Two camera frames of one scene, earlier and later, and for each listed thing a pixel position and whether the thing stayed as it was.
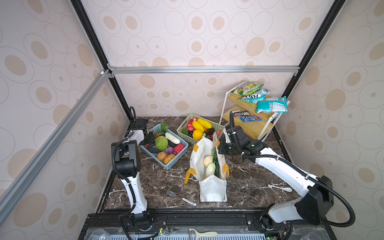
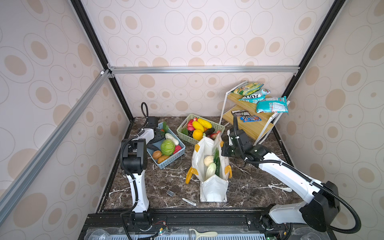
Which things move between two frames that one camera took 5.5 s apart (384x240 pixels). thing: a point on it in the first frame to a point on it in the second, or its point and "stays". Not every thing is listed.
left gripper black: x=148 y=139 to x=157 y=139
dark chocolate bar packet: x=240 y=112 stays
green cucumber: x=217 y=168 stays
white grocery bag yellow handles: x=206 y=162 stays
